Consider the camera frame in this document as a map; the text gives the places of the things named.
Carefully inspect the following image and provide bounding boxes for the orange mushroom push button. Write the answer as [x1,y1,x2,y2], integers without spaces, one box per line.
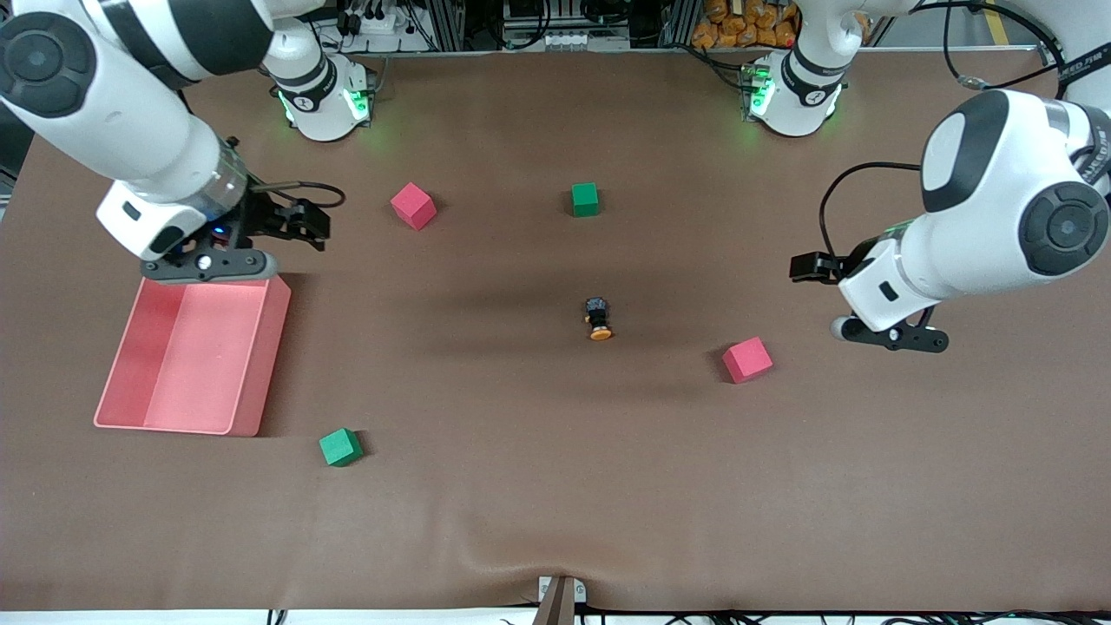
[583,296,615,342]

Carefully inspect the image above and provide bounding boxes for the red foam cube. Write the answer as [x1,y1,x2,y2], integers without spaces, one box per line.
[721,336,774,385]
[390,182,438,231]

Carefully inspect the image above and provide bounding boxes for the pink plastic tray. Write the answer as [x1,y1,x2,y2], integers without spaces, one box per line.
[93,276,293,438]

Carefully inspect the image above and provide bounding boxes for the white power strip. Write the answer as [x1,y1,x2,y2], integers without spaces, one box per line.
[334,9,435,55]

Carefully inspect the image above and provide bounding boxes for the orange snack packets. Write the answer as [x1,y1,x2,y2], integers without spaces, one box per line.
[691,0,799,50]

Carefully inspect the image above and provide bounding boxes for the brown table mat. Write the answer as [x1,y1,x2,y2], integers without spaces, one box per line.
[0,48,1111,614]

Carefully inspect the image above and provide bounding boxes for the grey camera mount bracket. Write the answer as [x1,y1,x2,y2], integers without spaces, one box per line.
[536,575,588,625]

